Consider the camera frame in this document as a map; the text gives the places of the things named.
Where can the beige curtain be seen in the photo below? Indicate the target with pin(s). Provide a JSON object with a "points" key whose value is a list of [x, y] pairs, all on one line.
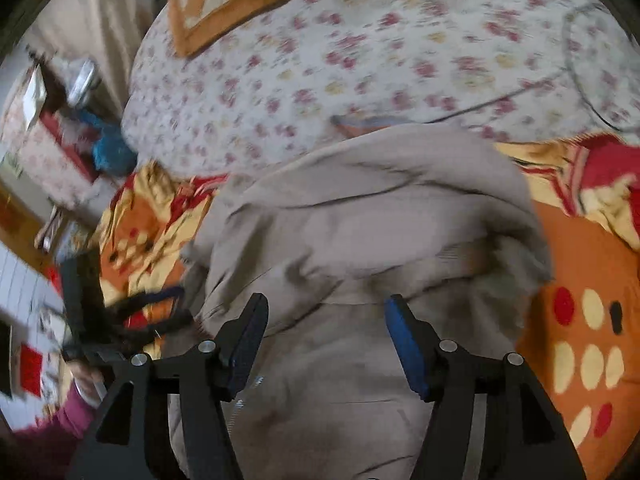
{"points": [[100, 15]]}

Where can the orange red printed blanket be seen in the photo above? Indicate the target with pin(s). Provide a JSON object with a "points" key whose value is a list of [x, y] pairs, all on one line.
{"points": [[575, 260]]}

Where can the floral bed sheet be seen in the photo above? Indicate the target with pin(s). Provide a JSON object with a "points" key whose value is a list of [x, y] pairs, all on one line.
{"points": [[350, 35]]}

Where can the blue plastic bag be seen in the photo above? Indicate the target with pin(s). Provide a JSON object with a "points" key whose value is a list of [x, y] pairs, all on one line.
{"points": [[112, 142]]}

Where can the person's left hand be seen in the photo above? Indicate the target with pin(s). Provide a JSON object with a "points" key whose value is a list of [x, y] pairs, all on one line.
{"points": [[86, 377]]}

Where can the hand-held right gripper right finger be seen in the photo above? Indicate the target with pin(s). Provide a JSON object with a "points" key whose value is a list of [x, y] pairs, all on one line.
{"points": [[407, 350]]}

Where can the floral covered furniture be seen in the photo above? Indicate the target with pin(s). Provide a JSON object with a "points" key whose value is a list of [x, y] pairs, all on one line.
{"points": [[42, 155]]}

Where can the beige sweatshirt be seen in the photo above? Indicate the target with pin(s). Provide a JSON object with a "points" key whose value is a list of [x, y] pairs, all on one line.
{"points": [[350, 240]]}

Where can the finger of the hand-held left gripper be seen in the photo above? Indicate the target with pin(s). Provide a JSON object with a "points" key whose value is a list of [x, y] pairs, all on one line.
{"points": [[155, 297], [165, 327]]}

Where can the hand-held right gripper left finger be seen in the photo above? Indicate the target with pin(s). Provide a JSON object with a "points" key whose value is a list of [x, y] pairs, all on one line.
{"points": [[245, 355]]}

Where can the blue orange cloth strip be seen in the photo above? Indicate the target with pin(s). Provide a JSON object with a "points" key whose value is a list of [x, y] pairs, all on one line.
{"points": [[370, 122]]}

